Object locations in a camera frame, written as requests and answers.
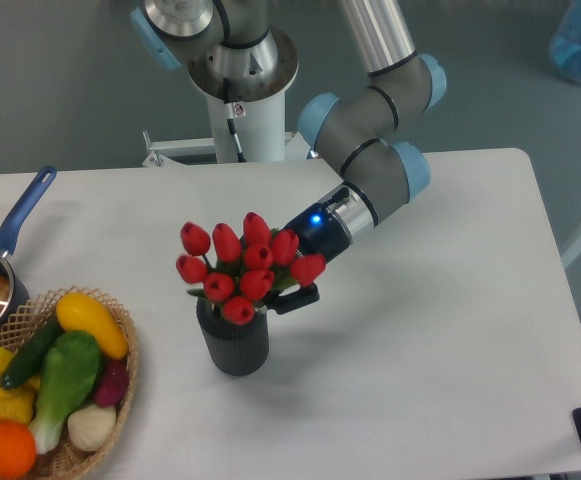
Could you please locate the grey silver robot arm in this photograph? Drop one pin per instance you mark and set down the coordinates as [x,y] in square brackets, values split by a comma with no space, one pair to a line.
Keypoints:
[377,178]

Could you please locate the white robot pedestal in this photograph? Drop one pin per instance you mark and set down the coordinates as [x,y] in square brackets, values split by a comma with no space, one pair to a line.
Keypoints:
[245,92]

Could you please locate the purple red onion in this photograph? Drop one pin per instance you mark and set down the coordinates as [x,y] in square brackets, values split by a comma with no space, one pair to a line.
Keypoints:
[113,384]

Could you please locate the green cucumber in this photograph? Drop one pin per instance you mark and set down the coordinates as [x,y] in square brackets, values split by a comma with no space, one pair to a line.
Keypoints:
[28,361]

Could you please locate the blue handled saucepan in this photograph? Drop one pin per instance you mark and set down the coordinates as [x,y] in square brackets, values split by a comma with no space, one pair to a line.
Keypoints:
[9,233]

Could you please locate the yellow bell pepper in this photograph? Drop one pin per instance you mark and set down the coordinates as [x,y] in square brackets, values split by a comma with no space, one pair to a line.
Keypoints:
[0,404]

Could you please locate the green bok choy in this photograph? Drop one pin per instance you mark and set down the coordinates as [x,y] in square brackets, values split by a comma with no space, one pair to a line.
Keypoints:
[68,375]

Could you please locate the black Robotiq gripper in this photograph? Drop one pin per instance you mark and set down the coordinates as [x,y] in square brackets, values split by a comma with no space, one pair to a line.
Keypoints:
[311,234]

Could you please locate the dark grey ribbed vase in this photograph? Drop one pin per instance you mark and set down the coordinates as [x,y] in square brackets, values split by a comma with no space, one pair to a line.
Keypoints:
[236,350]

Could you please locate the orange fruit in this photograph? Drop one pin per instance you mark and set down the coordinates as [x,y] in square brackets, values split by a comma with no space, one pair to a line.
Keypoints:
[17,450]

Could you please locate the white metal base frame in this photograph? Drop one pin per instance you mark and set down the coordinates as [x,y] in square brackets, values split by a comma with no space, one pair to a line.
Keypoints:
[203,151]

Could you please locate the red tulip bouquet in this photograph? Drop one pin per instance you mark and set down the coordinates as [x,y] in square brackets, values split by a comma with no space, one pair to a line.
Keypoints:
[240,275]

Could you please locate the yellow squash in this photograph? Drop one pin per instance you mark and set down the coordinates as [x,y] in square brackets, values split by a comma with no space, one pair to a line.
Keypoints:
[77,311]

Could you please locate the white garlic bulb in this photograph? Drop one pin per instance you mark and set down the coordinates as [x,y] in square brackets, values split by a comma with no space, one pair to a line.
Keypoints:
[90,427]

